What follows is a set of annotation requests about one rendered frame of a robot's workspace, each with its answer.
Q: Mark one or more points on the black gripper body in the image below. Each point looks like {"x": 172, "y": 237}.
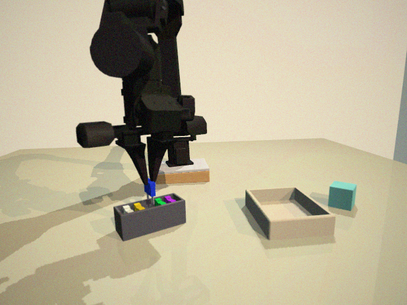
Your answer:
{"x": 102, "y": 133}

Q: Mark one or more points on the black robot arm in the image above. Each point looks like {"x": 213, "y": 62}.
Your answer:
{"x": 122, "y": 48}

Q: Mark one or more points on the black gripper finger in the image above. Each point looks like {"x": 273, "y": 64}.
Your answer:
{"x": 136, "y": 153}
{"x": 155, "y": 151}

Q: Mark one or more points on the teal cube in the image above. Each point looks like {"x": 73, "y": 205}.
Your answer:
{"x": 342, "y": 195}

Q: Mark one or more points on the yellow fuse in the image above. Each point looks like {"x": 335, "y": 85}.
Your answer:
{"x": 137, "y": 207}

